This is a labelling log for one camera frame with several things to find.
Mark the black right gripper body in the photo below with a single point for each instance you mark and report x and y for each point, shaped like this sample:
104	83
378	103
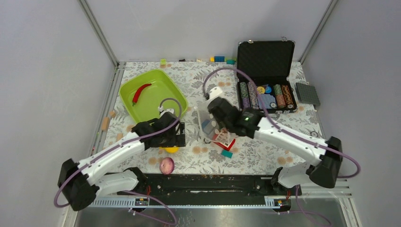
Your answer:
228	126

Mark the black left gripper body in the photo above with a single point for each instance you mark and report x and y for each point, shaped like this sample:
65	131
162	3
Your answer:
171	139

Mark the yellow toy pear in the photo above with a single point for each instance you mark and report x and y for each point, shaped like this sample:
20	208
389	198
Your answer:
171	149

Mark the clear zip top bag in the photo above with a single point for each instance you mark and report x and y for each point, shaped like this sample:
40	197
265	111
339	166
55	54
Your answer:
203	114

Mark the purple toy onion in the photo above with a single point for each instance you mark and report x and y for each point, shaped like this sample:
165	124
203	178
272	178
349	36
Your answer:
166	166

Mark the green plastic tub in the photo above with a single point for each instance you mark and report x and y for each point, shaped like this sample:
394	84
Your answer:
147	106

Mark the red toy chili pepper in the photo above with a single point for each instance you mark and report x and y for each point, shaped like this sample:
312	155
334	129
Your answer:
138	93

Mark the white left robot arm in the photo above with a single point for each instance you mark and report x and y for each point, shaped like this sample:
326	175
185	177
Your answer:
83	181

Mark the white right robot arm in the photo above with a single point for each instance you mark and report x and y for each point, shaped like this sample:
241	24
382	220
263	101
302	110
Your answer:
321	165

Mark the red toy calculator block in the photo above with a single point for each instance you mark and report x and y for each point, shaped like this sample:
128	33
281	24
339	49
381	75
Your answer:
224	142

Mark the blue grey toy block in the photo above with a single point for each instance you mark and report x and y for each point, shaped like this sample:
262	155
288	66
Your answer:
208	126

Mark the floral table mat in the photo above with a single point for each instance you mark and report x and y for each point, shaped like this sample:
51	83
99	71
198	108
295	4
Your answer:
249	156

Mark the teal toy block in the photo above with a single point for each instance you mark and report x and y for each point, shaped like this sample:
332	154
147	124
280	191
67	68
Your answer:
226	153

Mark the blue yellow block row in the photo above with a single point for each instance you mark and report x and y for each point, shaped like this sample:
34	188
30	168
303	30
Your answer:
222	59

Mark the black poker chip case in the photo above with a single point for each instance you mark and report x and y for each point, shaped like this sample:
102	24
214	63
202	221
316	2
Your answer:
268	64

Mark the grey building baseplate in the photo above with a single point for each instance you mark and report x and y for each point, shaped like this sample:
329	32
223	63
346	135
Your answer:
307	94

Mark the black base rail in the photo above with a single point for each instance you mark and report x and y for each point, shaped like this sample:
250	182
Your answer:
198	190

